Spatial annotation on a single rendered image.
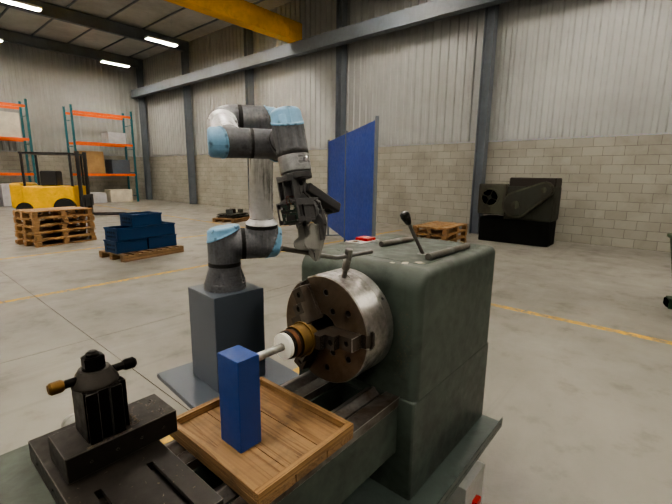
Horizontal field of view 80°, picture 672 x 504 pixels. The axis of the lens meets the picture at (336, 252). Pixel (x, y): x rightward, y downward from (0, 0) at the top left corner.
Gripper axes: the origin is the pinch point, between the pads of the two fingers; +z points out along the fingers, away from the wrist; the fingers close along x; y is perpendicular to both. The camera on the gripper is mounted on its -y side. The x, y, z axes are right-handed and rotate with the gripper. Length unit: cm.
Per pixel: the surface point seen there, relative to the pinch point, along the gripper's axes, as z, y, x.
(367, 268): 7.9, -26.9, -5.9
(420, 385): 44, -28, 5
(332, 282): 8.6, -9.9, -5.7
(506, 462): 134, -133, -16
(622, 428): 145, -211, 28
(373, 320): 20.1, -13.3, 3.4
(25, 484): 32, 58, -32
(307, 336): 20.6, 0.3, -8.3
